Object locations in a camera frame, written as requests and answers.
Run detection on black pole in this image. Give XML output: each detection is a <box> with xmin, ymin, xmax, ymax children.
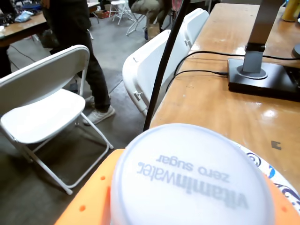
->
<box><xmin>142</xmin><ymin>0</ymin><xmax>191</xmax><ymax>132</ymax></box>

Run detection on vitaminwater bottle white cap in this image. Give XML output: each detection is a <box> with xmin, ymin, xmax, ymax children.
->
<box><xmin>109</xmin><ymin>123</ymin><xmax>275</xmax><ymax>225</ymax></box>

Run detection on small cardboard box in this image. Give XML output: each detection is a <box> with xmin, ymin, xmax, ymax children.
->
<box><xmin>147</xmin><ymin>23</ymin><xmax>162</xmax><ymax>41</ymax></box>

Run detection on person in white sneakers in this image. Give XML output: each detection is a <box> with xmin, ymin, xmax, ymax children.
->
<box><xmin>41</xmin><ymin>0</ymin><xmax>116</xmax><ymax>126</ymax></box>

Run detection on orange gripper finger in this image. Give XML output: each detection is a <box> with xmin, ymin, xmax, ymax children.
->
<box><xmin>55</xmin><ymin>149</ymin><xmax>124</xmax><ymax>225</ymax></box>
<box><xmin>262</xmin><ymin>173</ymin><xmax>300</xmax><ymax>225</ymax></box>

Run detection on black lamp cable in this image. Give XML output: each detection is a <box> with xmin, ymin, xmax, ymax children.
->
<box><xmin>173</xmin><ymin>51</ymin><xmax>300</xmax><ymax>79</ymax></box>
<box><xmin>165</xmin><ymin>69</ymin><xmax>230</xmax><ymax>93</ymax></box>

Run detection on paper plate blue swirl pattern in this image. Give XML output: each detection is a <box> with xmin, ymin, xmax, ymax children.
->
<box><xmin>231</xmin><ymin>140</ymin><xmax>300</xmax><ymax>214</ymax></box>

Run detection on wooden table with clutter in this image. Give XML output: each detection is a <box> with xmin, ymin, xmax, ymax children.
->
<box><xmin>0</xmin><ymin>13</ymin><xmax>49</xmax><ymax>47</ymax></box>

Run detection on crouching person khaki clothes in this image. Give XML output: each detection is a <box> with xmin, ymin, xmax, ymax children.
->
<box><xmin>130</xmin><ymin>0</ymin><xmax>175</xmax><ymax>32</ymax></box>

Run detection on yellow object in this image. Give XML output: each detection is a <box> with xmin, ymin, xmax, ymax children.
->
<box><xmin>282</xmin><ymin>0</ymin><xmax>300</xmax><ymax>23</ymax></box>

